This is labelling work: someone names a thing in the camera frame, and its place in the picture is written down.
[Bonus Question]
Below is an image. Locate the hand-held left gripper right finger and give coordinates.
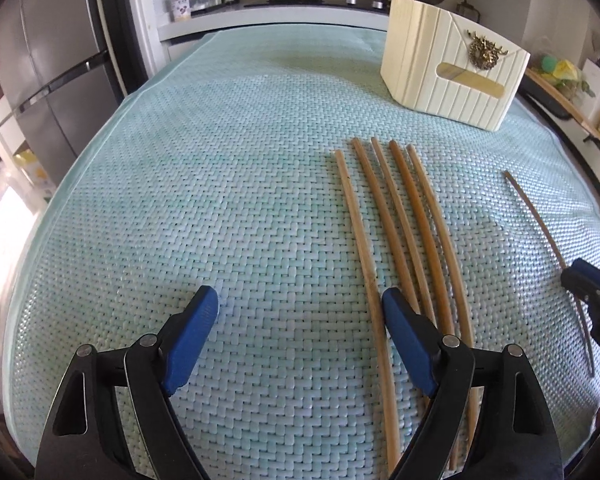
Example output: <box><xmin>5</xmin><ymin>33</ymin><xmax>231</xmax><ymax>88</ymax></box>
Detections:
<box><xmin>382</xmin><ymin>287</ymin><xmax>566</xmax><ymax>480</ymax></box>

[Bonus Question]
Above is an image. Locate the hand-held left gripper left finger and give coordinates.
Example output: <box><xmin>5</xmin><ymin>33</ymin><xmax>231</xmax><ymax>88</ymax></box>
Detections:
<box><xmin>35</xmin><ymin>285</ymin><xmax>220</xmax><ymax>480</ymax></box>

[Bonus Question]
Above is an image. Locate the single wooden chopstick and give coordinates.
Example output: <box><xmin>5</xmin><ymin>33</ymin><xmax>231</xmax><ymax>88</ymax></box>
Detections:
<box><xmin>503</xmin><ymin>170</ymin><xmax>597</xmax><ymax>378</ymax></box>

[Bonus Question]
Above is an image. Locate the row of wooden chopsticks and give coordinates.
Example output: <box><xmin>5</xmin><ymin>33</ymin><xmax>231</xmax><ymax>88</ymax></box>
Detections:
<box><xmin>334</xmin><ymin>136</ymin><xmax>482</xmax><ymax>475</ymax></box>

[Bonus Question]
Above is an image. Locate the cream ribbed utensil holder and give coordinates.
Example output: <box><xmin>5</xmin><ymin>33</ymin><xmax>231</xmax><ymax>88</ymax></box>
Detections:
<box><xmin>380</xmin><ymin>0</ymin><xmax>532</xmax><ymax>133</ymax></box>

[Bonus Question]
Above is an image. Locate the light blue woven mat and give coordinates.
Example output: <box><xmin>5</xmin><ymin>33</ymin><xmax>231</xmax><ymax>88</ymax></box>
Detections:
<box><xmin>5</xmin><ymin>27</ymin><xmax>600</xmax><ymax>480</ymax></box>

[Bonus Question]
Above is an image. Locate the wooden cutting board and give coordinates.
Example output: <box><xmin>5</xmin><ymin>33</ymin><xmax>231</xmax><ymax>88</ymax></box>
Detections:
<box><xmin>524</xmin><ymin>67</ymin><xmax>600</xmax><ymax>143</ymax></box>

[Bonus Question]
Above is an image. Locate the basket of green yellow produce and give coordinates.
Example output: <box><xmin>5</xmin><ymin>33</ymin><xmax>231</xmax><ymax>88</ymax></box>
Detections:
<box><xmin>536</xmin><ymin>52</ymin><xmax>596</xmax><ymax>98</ymax></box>

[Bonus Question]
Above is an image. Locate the yellow cardboard box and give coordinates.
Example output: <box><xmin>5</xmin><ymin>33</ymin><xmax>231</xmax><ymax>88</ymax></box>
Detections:
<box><xmin>12</xmin><ymin>147</ymin><xmax>56</xmax><ymax>196</ymax></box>

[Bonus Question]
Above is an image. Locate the grey refrigerator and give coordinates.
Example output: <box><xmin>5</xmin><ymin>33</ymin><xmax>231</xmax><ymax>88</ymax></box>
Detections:
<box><xmin>0</xmin><ymin>0</ymin><xmax>128</xmax><ymax>173</ymax></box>

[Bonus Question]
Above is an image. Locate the spice jar black lid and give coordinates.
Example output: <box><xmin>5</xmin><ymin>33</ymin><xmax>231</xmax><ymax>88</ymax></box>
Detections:
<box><xmin>169</xmin><ymin>0</ymin><xmax>193</xmax><ymax>24</ymax></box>

